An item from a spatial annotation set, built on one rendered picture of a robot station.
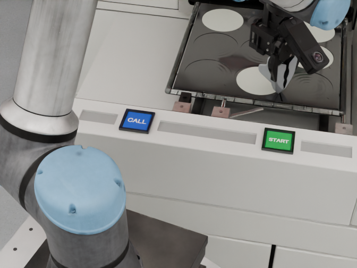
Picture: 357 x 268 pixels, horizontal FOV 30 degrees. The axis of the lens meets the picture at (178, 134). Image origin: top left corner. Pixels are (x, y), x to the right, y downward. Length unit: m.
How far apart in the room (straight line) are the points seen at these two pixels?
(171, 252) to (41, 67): 0.37
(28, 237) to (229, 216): 0.38
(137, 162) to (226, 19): 0.53
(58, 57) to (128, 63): 0.71
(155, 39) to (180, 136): 0.53
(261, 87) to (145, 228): 0.45
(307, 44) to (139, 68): 0.47
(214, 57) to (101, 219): 0.70
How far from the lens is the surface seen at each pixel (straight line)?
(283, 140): 1.20
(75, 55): 0.92
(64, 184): 0.89
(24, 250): 1.23
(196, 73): 1.45
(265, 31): 1.32
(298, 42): 1.28
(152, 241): 1.10
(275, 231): 1.31
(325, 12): 1.06
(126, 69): 1.59
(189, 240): 1.10
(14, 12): 3.43
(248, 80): 1.44
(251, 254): 1.37
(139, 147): 1.20
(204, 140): 1.19
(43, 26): 0.91
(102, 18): 1.84
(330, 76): 1.48
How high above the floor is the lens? 1.77
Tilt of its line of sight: 42 degrees down
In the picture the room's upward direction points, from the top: 1 degrees clockwise
